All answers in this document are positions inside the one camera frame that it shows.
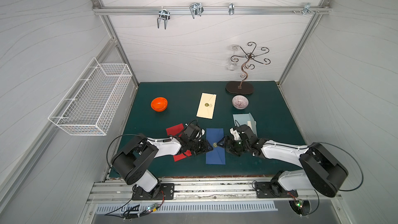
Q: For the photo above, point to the red envelope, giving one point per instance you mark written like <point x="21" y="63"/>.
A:
<point x="174" y="131"/>

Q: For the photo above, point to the aluminium crossbar rail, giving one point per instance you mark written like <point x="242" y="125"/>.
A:
<point x="208" y="10"/>

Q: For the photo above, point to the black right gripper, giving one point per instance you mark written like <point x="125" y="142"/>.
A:
<point x="231" y="144"/>

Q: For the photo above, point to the orange plastic bowl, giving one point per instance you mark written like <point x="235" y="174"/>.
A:
<point x="159" y="104"/>

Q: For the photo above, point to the striped ceramic bowl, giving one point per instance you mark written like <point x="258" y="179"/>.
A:
<point x="240" y="102"/>

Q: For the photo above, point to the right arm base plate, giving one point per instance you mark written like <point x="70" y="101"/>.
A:
<point x="267" y="190"/>

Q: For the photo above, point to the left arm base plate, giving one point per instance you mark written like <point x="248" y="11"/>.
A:
<point x="162" y="191"/>

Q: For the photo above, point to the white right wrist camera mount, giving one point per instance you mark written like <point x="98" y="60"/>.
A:
<point x="235" y="134"/>

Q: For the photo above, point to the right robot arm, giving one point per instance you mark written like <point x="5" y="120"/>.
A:
<point x="319" y="169"/>

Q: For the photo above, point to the light blue envelope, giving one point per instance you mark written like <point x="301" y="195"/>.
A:
<point x="248" y="119"/>

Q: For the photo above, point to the dark blue envelope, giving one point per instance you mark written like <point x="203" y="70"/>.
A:
<point x="217" y="156"/>

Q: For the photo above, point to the dark jewelry stand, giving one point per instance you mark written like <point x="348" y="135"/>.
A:
<point x="243" y="87"/>

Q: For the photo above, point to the white wire basket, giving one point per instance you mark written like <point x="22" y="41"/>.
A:
<point x="91" y="103"/>

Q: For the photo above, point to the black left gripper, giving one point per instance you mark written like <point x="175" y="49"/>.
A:
<point x="200" y="144"/>

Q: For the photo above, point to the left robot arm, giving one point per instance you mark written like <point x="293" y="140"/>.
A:
<point x="134" y="159"/>

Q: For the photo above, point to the metal hook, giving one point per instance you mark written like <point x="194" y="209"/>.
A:
<point x="196" y="9"/>
<point x="231" y="9"/>
<point x="164" y="17"/>
<point x="306" y="10"/>

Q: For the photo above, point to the cream envelope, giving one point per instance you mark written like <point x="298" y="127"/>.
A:
<point x="206" y="106"/>

